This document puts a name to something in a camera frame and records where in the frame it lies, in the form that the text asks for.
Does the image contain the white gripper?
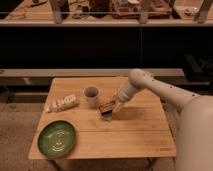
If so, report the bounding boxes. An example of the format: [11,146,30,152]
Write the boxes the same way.
[110,82,138,112]

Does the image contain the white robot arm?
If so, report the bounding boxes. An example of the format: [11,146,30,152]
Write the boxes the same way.
[114,69,213,171]

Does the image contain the white sponge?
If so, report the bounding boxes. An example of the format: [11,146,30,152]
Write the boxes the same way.
[101,113,112,122]

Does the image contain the beige cup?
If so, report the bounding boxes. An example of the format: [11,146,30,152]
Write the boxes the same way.
[83,85,99,108]

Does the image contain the light wooden table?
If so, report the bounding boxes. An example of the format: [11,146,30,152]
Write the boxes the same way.
[37,77,176,159]

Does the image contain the white squeeze bottle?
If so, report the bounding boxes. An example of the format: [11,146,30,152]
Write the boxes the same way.
[44,94,78,113]

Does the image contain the green plate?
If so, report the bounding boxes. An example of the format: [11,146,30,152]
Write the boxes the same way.
[37,120,76,159]

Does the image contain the red tray on shelf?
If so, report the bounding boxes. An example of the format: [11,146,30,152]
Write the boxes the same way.
[110,0,171,19]

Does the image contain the wooden background shelf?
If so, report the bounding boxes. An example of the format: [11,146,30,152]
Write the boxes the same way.
[0,0,213,27]

